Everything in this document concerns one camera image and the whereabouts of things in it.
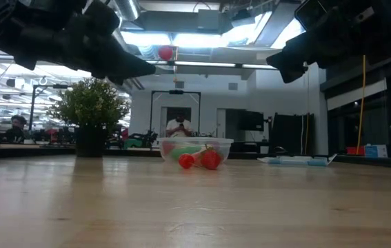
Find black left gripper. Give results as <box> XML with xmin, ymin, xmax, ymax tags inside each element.
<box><xmin>12</xmin><ymin>0</ymin><xmax>157</xmax><ymax>85</ymax></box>

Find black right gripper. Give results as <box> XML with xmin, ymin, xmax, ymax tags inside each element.
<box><xmin>266</xmin><ymin>0</ymin><xmax>391</xmax><ymax>83</ymax></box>

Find red toy cherry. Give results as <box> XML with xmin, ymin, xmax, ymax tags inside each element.
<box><xmin>177</xmin><ymin>153</ymin><xmax>205</xmax><ymax>170</ymax></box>
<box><xmin>157</xmin><ymin>45</ymin><xmax>174</xmax><ymax>61</ymax></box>

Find green toy vegetable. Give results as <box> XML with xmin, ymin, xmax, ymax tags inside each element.
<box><xmin>170</xmin><ymin>146</ymin><xmax>203</xmax><ymax>160</ymax></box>

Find red toy strawberry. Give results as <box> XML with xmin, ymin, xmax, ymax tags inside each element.
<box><xmin>200</xmin><ymin>145</ymin><xmax>223</xmax><ymax>171</ymax></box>

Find green artificial potted plant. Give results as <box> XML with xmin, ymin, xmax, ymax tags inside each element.
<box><xmin>48</xmin><ymin>76</ymin><xmax>131</xmax><ymax>158</ymax></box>

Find black monitor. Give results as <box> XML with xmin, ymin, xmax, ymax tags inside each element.
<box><xmin>238</xmin><ymin>110</ymin><xmax>265</xmax><ymax>132</ymax></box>

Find black panel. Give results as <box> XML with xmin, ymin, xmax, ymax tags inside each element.
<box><xmin>272</xmin><ymin>112</ymin><xmax>316</xmax><ymax>156</ymax></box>

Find green machine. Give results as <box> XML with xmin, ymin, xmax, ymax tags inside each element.
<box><xmin>123</xmin><ymin>137</ymin><xmax>143</xmax><ymax>150</ymax></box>

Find long LED light bar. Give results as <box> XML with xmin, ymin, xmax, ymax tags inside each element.
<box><xmin>0</xmin><ymin>53</ymin><xmax>281</xmax><ymax>72</ymax></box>

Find person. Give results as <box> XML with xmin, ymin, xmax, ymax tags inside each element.
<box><xmin>4</xmin><ymin>114</ymin><xmax>28</xmax><ymax>144</ymax></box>
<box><xmin>165</xmin><ymin>112</ymin><xmax>194</xmax><ymax>138</ymax></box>

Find clear lid teal rim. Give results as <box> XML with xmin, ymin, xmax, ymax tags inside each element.
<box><xmin>257</xmin><ymin>154</ymin><xmax>338</xmax><ymax>168</ymax></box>

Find clear plastic food container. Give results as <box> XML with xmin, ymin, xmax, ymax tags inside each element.
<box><xmin>157</xmin><ymin>136</ymin><xmax>234</xmax><ymax>166</ymax></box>

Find red box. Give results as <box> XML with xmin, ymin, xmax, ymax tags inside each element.
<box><xmin>345</xmin><ymin>145</ymin><xmax>365</xmax><ymax>156</ymax></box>

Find blue white box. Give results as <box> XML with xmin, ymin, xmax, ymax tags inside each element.
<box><xmin>363</xmin><ymin>143</ymin><xmax>388</xmax><ymax>159</ymax></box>

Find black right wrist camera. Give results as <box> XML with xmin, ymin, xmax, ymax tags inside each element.
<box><xmin>294</xmin><ymin>0</ymin><xmax>325</xmax><ymax>31</ymax></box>

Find silver air duct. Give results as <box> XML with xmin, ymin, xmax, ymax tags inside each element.
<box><xmin>113</xmin><ymin>0</ymin><xmax>141</xmax><ymax>22</ymax></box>

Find black gantry frame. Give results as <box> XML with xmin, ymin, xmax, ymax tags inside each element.
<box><xmin>149</xmin><ymin>89</ymin><xmax>202</xmax><ymax>138</ymax></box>

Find yellow hanging cable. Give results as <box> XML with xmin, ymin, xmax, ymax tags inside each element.
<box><xmin>355</xmin><ymin>54</ymin><xmax>367</xmax><ymax>155</ymax></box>

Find black stand frame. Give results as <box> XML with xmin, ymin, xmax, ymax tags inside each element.
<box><xmin>28</xmin><ymin>83</ymin><xmax>69</xmax><ymax>132</ymax></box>

